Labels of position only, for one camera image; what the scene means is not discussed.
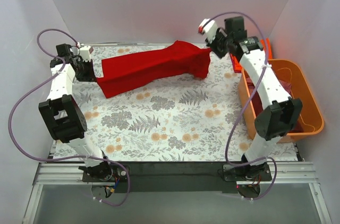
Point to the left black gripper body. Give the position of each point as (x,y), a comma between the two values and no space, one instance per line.
(86,70)

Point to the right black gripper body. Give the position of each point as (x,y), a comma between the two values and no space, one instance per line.
(217,46)

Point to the red t shirt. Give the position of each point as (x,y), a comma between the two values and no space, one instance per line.
(131,71)

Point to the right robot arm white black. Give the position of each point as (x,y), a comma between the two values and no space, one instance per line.
(280,111)

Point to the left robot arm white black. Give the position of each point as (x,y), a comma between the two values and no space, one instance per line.
(62,115)

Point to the floral patterned table mat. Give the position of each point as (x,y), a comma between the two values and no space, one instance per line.
(172,119)

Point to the dark maroon t shirt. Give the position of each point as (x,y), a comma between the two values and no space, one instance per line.
(257,104)

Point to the orange plastic basket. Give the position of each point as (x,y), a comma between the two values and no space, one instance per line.
(310,121)

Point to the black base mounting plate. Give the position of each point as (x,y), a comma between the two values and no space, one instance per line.
(184,177)

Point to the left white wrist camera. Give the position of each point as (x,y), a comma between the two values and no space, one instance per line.
(85,53)

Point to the aluminium frame rail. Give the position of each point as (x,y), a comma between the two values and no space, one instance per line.
(178,192)

